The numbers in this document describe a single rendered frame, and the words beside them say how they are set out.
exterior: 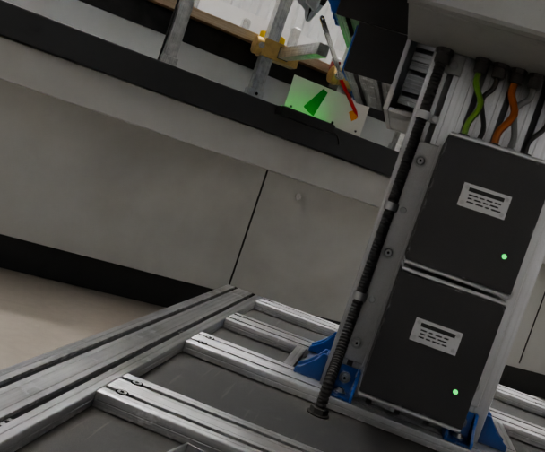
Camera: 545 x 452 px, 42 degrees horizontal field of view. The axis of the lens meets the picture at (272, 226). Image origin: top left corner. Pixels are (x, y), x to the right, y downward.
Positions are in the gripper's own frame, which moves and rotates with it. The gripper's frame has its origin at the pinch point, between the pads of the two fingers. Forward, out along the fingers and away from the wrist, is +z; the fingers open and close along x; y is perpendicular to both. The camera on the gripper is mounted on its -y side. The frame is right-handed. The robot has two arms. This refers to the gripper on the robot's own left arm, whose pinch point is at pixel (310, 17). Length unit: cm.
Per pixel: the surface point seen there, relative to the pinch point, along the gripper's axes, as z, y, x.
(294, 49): 10.8, 5.3, 4.1
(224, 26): 6.9, 6.8, -28.2
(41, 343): 95, 54, 12
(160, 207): 64, 6, -32
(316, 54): 12.5, 10.1, 18.5
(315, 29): -159, -504, -573
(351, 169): 34.6, -32.1, 3.2
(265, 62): 14.8, 3.7, -8.0
